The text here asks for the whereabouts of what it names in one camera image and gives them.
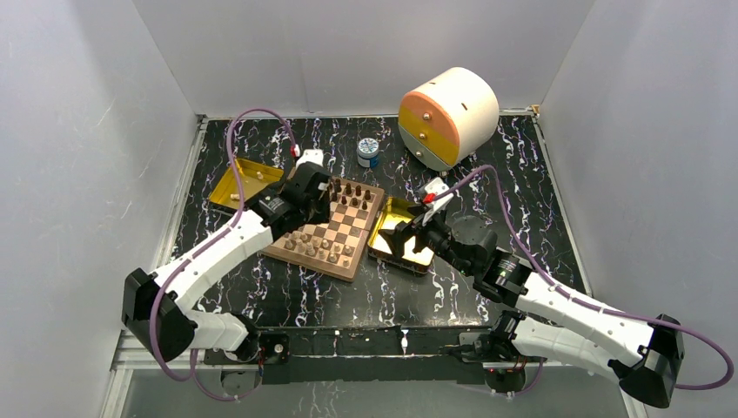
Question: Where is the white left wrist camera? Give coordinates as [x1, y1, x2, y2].
[296, 149, 325, 166]

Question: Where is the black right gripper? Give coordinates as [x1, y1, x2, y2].
[378, 204, 475, 277]

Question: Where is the round pastel drawer cabinet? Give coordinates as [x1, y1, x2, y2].
[398, 67, 500, 172]

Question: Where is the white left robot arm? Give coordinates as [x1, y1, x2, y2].
[122, 159, 331, 362]

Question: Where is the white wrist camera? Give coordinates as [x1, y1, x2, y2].
[420, 177, 453, 226]
[296, 149, 325, 166]

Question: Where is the gold tin with white pieces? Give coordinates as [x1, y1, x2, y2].
[209, 158, 284, 216]

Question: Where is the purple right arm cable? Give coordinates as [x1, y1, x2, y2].
[423, 165, 735, 399]

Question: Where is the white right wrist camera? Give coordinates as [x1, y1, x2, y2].
[420, 177, 453, 226]

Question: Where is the wooden chess board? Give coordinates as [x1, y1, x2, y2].
[262, 183, 385, 282]

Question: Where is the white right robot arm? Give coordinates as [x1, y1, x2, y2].
[378, 217, 684, 408]

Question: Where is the aluminium front rail frame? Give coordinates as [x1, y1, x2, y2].
[101, 326, 647, 417]

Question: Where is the small blue white jar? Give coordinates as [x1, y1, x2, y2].
[356, 138, 379, 168]

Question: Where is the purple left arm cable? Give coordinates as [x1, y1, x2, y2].
[148, 108, 302, 403]

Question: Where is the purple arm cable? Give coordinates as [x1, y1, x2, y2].
[423, 165, 735, 399]
[148, 108, 302, 403]

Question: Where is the empty gold square tin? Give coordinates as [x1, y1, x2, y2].
[366, 196, 438, 274]

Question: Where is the row of dark chess pieces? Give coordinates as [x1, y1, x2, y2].
[328, 178, 376, 211]

